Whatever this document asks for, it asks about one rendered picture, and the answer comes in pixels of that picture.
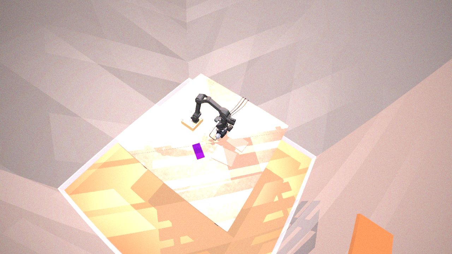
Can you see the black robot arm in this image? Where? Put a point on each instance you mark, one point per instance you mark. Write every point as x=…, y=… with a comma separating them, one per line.
x=224, y=113

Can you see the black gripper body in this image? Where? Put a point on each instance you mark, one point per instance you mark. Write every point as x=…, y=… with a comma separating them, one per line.
x=228, y=128

